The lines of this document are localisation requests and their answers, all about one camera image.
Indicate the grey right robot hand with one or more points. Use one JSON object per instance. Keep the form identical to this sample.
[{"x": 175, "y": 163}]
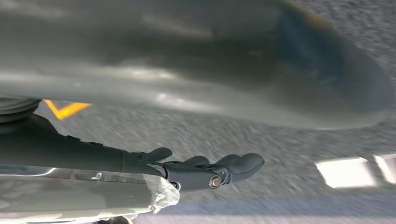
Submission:
[{"x": 154, "y": 55}]

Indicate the yellow floor tape corner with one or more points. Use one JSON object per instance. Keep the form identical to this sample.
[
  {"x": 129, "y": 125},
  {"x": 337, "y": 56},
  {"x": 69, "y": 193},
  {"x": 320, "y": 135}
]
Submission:
[{"x": 65, "y": 112}]

